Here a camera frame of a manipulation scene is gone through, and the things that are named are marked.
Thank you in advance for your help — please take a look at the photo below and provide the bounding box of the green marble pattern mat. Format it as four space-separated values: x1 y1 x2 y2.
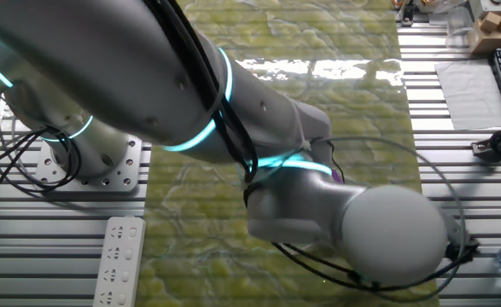
134 0 441 307

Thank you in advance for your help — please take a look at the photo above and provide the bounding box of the metal robot mounting plate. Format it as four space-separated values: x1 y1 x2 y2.
34 136 144 193

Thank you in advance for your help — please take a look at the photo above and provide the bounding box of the white power strip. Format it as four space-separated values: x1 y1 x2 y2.
92 216 147 307

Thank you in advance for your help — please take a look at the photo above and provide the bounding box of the white paper sheet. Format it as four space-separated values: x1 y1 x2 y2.
434 58 501 131

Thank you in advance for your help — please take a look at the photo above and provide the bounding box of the clear glass beaker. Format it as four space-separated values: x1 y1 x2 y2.
444 3 475 49

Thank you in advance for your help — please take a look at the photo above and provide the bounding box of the small wooden cube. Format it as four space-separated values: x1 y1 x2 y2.
479 11 501 33

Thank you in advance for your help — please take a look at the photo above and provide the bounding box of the white device with knob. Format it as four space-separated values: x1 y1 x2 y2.
469 0 501 14

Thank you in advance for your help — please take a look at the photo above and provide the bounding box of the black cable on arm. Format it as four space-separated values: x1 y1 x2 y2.
143 0 469 302

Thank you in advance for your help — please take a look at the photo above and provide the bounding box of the black cable bundle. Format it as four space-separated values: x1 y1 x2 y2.
0 125 84 208

